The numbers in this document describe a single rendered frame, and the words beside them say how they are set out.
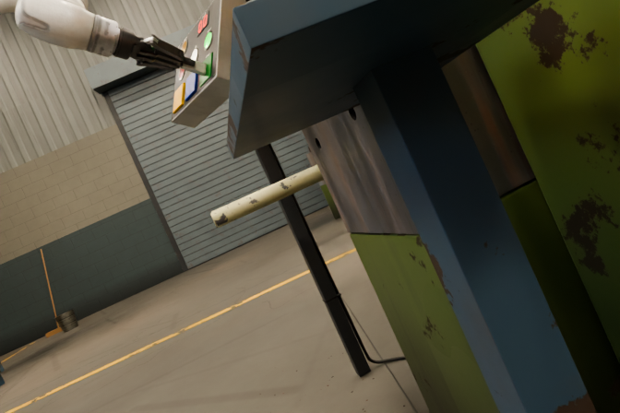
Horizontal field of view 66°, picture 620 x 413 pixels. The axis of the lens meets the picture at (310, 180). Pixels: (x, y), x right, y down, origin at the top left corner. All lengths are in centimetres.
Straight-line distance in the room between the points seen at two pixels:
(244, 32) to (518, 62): 57
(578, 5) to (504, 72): 16
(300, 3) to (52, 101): 975
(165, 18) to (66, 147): 299
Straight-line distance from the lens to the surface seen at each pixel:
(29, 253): 1001
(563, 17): 68
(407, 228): 76
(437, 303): 81
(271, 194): 122
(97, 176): 950
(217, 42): 135
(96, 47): 128
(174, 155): 909
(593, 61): 66
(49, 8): 126
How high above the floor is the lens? 62
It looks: level
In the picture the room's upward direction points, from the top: 24 degrees counter-clockwise
